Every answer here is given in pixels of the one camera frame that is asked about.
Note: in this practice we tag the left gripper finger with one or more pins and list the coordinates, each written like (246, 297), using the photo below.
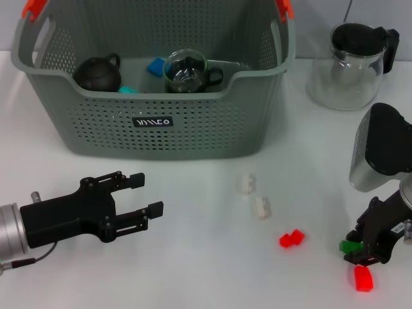
(138, 219)
(128, 181)

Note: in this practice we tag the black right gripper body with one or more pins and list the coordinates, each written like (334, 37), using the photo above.
(383, 225)

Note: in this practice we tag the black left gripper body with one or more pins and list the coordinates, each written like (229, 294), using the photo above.
(71, 215)

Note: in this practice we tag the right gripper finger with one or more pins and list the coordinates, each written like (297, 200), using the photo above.
(360, 259)
(355, 235)

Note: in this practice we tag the green toy brick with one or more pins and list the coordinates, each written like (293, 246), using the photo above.
(351, 247)

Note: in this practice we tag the bright red toy brick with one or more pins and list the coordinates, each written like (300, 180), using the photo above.
(363, 278)

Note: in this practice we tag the orange-red notched toy brick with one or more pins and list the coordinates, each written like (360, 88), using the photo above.
(289, 239)

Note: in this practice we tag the teal square toy brick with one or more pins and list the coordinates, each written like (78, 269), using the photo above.
(128, 89)

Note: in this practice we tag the blue square toy brick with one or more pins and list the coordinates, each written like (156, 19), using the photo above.
(155, 67)

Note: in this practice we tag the glass teacup with black base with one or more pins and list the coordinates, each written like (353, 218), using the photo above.
(185, 74)

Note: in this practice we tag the grey-green perforated storage basket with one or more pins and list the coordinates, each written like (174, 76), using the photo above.
(193, 135)

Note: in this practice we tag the clear toy brick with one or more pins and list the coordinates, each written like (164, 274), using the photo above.
(262, 208)
(245, 184)

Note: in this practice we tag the black clay teapot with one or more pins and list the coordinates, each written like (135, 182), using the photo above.
(96, 75)

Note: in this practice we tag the glass teapot with black lid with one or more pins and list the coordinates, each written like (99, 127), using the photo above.
(357, 35)

